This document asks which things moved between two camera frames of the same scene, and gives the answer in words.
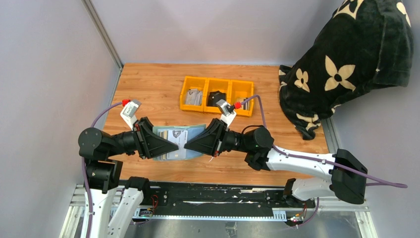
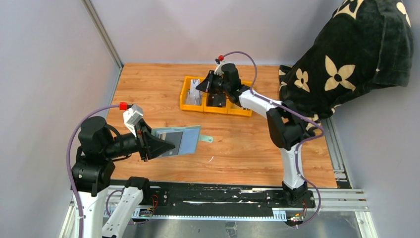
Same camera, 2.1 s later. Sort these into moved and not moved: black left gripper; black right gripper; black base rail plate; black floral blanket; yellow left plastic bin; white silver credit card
Moved: black right gripper; white silver credit card
Not moved: black floral blanket; black base rail plate; yellow left plastic bin; black left gripper
